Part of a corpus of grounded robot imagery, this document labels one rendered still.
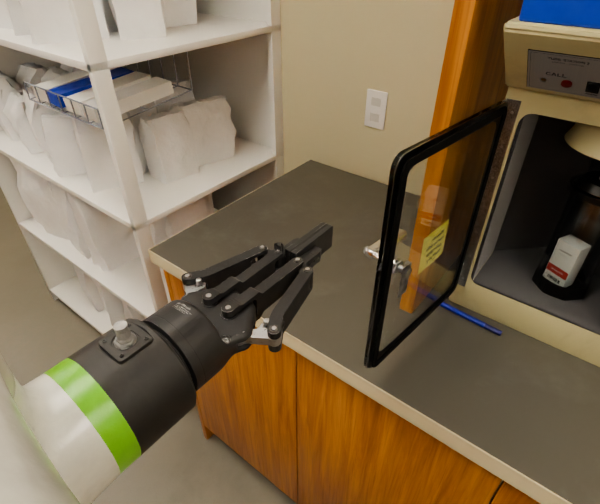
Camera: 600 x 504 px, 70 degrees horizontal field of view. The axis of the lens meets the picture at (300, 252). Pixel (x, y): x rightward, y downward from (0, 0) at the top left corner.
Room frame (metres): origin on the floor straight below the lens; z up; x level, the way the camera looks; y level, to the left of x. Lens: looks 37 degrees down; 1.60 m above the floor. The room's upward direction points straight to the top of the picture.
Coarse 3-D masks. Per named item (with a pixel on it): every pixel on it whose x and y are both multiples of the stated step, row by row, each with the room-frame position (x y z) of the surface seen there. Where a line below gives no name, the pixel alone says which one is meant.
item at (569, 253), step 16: (576, 176) 0.71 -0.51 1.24; (576, 208) 0.66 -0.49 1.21; (592, 208) 0.64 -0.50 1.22; (560, 224) 0.68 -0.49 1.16; (576, 224) 0.65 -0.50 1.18; (592, 224) 0.63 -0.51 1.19; (560, 240) 0.66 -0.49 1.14; (576, 240) 0.64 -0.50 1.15; (592, 240) 0.63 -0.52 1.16; (544, 256) 0.68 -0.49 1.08; (560, 256) 0.65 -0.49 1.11; (576, 256) 0.63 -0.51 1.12; (592, 256) 0.62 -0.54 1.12; (544, 272) 0.66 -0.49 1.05; (560, 272) 0.64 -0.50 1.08; (576, 272) 0.63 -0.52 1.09; (592, 272) 0.63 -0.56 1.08; (576, 288) 0.62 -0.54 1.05
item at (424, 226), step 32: (448, 128) 0.56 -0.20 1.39; (448, 160) 0.56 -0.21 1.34; (480, 160) 0.65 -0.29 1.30; (416, 192) 0.51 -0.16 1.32; (448, 192) 0.58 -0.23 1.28; (384, 224) 0.47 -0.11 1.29; (416, 224) 0.52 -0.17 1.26; (448, 224) 0.60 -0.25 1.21; (416, 256) 0.54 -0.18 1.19; (448, 256) 0.63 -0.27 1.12; (416, 288) 0.55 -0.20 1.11; (448, 288) 0.66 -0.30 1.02; (384, 320) 0.49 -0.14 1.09
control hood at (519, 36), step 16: (512, 32) 0.61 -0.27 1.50; (528, 32) 0.60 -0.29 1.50; (544, 32) 0.58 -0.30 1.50; (560, 32) 0.57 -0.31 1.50; (576, 32) 0.56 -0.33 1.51; (592, 32) 0.55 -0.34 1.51; (512, 48) 0.63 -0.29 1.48; (528, 48) 0.61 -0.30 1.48; (544, 48) 0.60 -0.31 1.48; (560, 48) 0.58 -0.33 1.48; (576, 48) 0.57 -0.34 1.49; (592, 48) 0.56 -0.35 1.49; (512, 64) 0.65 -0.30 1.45; (512, 80) 0.67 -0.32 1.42; (576, 96) 0.62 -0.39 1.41
